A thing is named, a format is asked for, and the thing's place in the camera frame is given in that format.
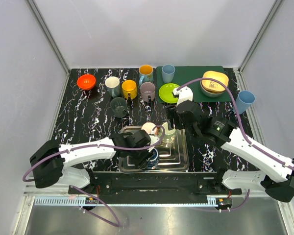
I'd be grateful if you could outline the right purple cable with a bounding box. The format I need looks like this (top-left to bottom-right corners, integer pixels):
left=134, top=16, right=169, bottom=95
left=173, top=78, right=294, bottom=212

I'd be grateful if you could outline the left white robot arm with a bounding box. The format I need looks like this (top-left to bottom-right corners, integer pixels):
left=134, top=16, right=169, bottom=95
left=30, top=130, right=159, bottom=194

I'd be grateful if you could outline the navy blue mug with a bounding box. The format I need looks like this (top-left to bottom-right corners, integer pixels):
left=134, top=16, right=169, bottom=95
left=146, top=148, right=160, bottom=170

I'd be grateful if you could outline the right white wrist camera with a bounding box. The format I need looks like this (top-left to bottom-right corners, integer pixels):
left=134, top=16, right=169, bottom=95
left=172, top=86, right=193, bottom=106

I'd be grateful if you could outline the lime green plate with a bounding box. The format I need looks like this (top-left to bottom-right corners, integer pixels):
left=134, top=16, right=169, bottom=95
left=158, top=83, right=179, bottom=104

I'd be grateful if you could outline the orange red bowl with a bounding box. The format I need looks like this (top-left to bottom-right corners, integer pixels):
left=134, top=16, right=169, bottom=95
left=77, top=74, right=96, bottom=90

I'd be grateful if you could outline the yellow square bowl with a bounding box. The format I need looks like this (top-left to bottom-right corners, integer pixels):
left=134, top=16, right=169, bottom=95
left=201, top=70, right=229, bottom=93

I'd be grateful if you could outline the blue grey mug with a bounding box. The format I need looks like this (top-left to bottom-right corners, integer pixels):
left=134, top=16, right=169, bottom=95
left=105, top=76, right=121, bottom=98

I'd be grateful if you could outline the mauve pink mug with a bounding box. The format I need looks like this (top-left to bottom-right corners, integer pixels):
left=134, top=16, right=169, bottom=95
left=140, top=82, right=156, bottom=102

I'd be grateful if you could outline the dark green mat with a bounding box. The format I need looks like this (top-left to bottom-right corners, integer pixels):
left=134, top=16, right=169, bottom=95
left=154, top=66, right=231, bottom=102

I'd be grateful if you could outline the yellow ribbed mug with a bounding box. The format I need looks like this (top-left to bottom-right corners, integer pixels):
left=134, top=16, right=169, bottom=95
left=122, top=80, right=137, bottom=100

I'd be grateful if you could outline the light blue cup right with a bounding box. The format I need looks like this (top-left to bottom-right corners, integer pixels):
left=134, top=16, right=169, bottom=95
left=233, top=91, right=255, bottom=115

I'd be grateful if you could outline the front aluminium rail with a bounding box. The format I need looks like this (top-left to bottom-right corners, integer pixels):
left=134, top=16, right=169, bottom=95
left=23, top=188, right=290, bottom=208

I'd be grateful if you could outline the dark grey mug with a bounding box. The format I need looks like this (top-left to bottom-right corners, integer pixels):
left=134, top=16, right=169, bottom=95
left=110, top=97, right=127, bottom=118

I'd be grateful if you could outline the left aluminium frame post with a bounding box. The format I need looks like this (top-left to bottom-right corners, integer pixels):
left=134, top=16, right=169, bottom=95
left=25, top=0, right=71, bottom=73

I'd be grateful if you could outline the silver metal tray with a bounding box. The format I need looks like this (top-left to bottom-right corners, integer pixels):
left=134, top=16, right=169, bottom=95
left=119, top=130, right=189, bottom=173

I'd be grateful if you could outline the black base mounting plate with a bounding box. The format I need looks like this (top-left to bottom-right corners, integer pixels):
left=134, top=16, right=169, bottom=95
left=83, top=172, right=242, bottom=195

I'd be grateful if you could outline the right aluminium frame post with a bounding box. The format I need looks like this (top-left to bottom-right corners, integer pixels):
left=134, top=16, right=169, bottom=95
left=238, top=0, right=285, bottom=73

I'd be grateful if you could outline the grey bowl under yellow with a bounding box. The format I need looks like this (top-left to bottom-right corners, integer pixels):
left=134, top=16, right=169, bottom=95
left=200, top=81, right=225, bottom=98

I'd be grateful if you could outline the light blue patterned mug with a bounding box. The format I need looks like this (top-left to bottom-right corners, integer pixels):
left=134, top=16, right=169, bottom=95
left=139, top=65, right=153, bottom=86

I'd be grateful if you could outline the aluminium frame post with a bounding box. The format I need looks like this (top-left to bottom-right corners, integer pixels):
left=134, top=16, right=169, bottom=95
left=238, top=0, right=285, bottom=73
left=25, top=0, right=71, bottom=73

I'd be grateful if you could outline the light blue cup on mat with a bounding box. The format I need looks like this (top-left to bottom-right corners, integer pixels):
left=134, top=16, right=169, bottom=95
left=162, top=65, right=175, bottom=83

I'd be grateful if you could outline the light green mug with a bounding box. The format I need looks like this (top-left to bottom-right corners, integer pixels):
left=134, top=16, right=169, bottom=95
left=162, top=122, right=176, bottom=148

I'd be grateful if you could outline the pink orange mug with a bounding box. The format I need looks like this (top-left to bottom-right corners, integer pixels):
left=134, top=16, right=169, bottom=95
left=141, top=122, right=155, bottom=135

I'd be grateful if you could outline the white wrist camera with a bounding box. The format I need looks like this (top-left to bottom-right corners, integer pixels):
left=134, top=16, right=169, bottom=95
left=149, top=125, right=162, bottom=138
left=172, top=86, right=193, bottom=106

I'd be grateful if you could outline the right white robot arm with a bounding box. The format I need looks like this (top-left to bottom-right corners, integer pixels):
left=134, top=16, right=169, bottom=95
left=165, top=100, right=294, bottom=203

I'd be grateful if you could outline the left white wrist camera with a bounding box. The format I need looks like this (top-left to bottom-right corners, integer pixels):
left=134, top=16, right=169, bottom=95
left=149, top=125, right=162, bottom=138

